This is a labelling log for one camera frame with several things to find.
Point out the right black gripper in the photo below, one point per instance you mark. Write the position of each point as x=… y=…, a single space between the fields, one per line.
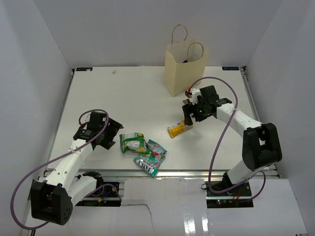
x=187 y=109

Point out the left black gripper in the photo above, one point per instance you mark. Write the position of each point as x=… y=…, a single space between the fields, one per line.
x=113 y=125

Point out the yellow snack bar wrapper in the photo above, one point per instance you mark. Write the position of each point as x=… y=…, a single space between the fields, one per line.
x=178 y=129

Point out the green snack packet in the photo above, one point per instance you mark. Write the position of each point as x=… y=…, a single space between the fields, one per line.
x=134 y=142

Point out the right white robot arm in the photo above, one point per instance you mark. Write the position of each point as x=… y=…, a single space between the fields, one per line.
x=260 y=148

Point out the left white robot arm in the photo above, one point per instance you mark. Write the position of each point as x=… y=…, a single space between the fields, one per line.
x=53 y=199

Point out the cream paper bag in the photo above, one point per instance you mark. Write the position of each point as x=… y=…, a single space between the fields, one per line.
x=179 y=76

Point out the teal Fox's candy bag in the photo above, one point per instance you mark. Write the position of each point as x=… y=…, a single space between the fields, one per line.
x=150 y=162

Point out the brown chocolate bar upper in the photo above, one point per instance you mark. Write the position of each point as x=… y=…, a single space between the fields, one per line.
x=188 y=94

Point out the right blue corner label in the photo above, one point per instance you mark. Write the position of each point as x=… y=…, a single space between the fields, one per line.
x=230 y=68

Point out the blue corner label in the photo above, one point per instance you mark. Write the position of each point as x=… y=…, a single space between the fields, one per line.
x=230 y=68
x=86 y=69

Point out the left blue corner label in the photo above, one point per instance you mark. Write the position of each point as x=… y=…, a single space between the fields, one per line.
x=86 y=69

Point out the white paper sheet front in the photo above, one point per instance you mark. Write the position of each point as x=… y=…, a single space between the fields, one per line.
x=177 y=207

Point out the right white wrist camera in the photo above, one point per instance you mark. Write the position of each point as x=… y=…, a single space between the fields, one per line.
x=195 y=94

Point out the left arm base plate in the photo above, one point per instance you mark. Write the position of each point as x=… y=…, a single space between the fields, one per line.
x=104 y=197

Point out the aluminium table frame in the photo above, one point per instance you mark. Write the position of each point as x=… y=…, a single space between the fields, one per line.
x=137 y=98

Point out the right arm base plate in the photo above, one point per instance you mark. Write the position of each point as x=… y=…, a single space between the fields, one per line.
x=239 y=197

